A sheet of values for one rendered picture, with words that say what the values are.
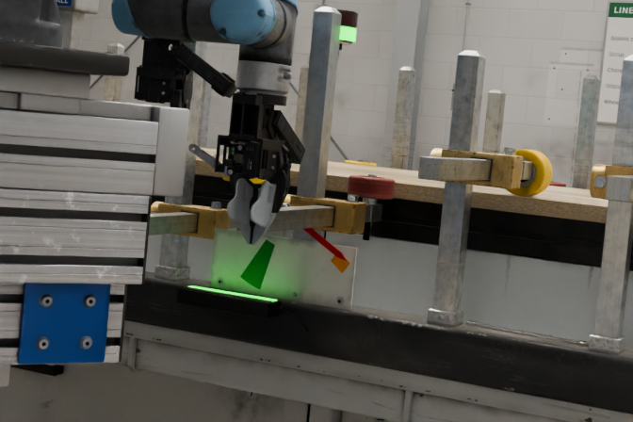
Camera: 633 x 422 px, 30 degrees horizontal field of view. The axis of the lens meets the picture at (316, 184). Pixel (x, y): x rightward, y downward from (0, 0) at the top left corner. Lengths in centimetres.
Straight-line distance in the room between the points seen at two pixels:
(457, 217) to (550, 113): 755
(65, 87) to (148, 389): 132
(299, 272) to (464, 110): 38
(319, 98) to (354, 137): 813
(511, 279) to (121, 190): 99
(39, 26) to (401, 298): 111
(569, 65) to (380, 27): 168
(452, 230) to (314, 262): 24
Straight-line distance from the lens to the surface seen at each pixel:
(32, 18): 115
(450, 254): 183
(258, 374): 201
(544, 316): 202
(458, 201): 182
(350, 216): 188
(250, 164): 161
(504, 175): 179
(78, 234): 117
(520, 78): 946
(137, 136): 118
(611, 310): 177
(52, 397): 255
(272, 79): 163
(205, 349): 205
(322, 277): 190
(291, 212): 175
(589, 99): 289
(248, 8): 152
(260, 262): 195
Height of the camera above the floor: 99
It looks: 3 degrees down
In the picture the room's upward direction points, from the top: 5 degrees clockwise
